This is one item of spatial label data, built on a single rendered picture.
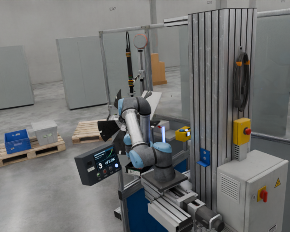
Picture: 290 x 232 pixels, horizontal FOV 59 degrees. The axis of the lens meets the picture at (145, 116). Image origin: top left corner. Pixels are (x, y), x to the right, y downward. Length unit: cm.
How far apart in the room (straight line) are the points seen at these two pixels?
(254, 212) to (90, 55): 682
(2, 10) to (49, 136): 1008
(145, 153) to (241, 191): 59
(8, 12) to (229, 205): 1370
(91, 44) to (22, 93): 300
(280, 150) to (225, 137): 118
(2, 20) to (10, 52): 531
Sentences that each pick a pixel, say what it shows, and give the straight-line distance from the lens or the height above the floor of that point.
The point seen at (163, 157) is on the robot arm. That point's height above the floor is 120.
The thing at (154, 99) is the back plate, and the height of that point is 130.
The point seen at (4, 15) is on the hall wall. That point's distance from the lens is 1442.
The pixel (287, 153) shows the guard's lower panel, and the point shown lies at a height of 87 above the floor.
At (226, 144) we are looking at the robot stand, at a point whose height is 133.
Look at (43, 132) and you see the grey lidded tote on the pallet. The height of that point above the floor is 39.
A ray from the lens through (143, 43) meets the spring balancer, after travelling 297.
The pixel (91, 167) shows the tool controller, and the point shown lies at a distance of 167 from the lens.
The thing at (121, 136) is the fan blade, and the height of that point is 106.
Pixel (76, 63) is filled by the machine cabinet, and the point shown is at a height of 134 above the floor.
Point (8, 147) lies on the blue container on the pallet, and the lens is 508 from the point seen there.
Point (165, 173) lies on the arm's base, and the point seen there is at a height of 109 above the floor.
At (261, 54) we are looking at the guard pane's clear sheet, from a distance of 244.
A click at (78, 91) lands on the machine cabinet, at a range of 781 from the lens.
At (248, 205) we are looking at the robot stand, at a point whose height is 110.
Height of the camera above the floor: 193
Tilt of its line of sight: 17 degrees down
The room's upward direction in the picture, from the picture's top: 5 degrees counter-clockwise
